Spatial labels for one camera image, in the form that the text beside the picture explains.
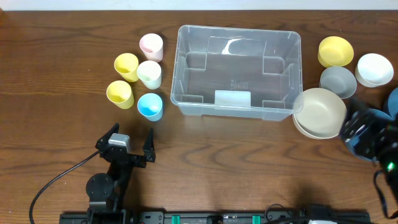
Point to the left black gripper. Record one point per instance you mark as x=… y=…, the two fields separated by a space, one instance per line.
x=130 y=158

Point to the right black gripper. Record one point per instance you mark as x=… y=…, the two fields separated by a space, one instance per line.
x=354 y=128

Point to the dark blue large bowl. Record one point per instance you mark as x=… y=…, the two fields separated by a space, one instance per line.
x=381 y=115

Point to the beige large bowl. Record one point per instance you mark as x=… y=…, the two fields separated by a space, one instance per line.
x=322 y=114

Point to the grey small bowl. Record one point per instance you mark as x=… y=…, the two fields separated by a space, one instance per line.
x=339 y=80

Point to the white small bowl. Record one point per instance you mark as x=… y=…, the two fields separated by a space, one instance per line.
x=374 y=70

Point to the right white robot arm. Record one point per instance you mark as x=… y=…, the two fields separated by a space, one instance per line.
x=388 y=167

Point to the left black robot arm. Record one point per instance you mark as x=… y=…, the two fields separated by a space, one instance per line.
x=107 y=190

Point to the clear plastic storage container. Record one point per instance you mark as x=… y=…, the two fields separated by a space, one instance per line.
x=267 y=63

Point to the light blue plastic cup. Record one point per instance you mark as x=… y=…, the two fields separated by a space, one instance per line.
x=150 y=106

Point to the yellow cup lower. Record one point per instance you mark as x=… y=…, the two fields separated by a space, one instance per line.
x=120 y=93

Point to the yellow cup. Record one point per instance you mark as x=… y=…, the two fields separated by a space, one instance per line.
x=126 y=65
x=120 y=93

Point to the cream white plastic cup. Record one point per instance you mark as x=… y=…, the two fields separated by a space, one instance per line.
x=150 y=74

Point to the yellow cup upper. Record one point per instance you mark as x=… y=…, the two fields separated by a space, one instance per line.
x=126 y=65

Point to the yellow small bowl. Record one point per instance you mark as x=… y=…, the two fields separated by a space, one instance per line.
x=335 y=51

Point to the pink plastic cup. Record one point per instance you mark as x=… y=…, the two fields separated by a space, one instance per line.
x=152 y=47

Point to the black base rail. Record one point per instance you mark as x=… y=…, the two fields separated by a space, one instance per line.
x=272 y=216

